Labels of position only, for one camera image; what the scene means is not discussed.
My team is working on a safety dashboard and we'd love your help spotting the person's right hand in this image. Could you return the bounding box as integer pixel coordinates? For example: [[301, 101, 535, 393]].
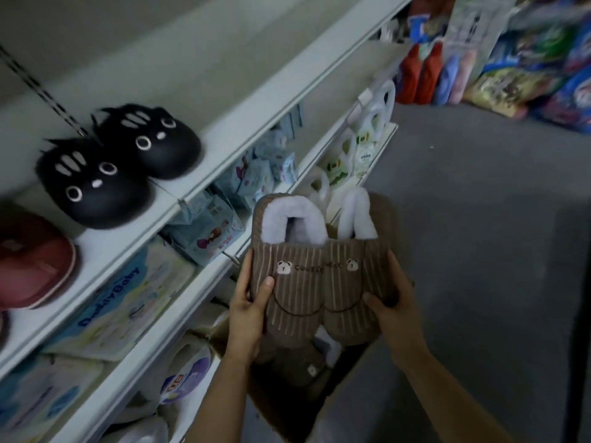
[[362, 251, 426, 368]]

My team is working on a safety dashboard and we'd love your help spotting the person's left hand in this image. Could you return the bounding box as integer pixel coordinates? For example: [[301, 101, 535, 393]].
[[225, 251, 276, 366]]

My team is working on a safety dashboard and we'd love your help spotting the brown striped bear slipper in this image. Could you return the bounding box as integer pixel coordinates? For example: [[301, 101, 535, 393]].
[[249, 194, 334, 349], [322, 188, 401, 346]]

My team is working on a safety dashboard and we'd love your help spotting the person's left forearm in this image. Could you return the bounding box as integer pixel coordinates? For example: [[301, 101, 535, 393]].
[[185, 350, 260, 443]]

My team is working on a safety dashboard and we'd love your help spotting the person's right forearm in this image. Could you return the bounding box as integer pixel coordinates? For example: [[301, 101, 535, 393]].
[[392, 341, 514, 443]]

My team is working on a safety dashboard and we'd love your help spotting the brown slipper in box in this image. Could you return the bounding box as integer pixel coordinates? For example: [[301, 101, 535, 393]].
[[257, 336, 334, 403]]

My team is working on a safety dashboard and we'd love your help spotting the light blue wipes packet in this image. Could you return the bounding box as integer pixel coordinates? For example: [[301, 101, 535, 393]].
[[161, 193, 246, 266]]

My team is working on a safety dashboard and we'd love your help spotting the white pack purple label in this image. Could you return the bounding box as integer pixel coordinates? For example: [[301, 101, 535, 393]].
[[158, 336, 219, 407]]

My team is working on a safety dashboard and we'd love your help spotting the brown cardboard box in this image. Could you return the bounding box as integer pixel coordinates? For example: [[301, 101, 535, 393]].
[[207, 313, 371, 443]]

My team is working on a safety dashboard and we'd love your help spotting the group of light blue packets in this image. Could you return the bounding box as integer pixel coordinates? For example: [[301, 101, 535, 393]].
[[213, 128, 299, 209]]

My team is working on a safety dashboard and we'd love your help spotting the white diaper pack blue print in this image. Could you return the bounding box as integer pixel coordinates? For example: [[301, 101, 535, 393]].
[[0, 354, 105, 443], [41, 236, 197, 361]]

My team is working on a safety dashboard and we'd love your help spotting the white bottle green label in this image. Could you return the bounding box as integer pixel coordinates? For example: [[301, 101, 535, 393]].
[[321, 134, 357, 189]]

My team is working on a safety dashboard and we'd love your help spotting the black cat face slipper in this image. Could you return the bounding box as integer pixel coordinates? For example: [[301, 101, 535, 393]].
[[35, 137, 151, 229], [91, 104, 203, 181]]

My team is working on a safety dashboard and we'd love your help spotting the white detergent jug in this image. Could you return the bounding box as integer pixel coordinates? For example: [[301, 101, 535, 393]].
[[353, 79, 398, 177]]

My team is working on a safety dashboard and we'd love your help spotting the white metal shelving unit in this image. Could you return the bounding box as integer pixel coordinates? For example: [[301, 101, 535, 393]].
[[0, 0, 418, 443]]

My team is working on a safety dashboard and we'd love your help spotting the red detergent bottle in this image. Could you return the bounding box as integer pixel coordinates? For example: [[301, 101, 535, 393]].
[[415, 40, 445, 105], [396, 43, 422, 105]]

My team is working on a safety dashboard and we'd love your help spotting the blue detergent bottle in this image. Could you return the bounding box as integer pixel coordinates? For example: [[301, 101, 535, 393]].
[[433, 54, 461, 107]]

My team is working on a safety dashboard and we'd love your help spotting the dark red slipper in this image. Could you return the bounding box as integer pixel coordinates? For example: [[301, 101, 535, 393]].
[[0, 204, 78, 310]]

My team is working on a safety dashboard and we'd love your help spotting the pink detergent bottle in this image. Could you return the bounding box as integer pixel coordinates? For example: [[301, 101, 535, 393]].
[[449, 50, 479, 105]]

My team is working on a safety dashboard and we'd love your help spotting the pile of colourful bags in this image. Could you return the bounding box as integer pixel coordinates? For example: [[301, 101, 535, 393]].
[[463, 0, 591, 135]]

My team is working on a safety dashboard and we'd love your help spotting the pale hanging refill pouch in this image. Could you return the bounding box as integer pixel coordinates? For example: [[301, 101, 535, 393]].
[[444, 0, 519, 84]]

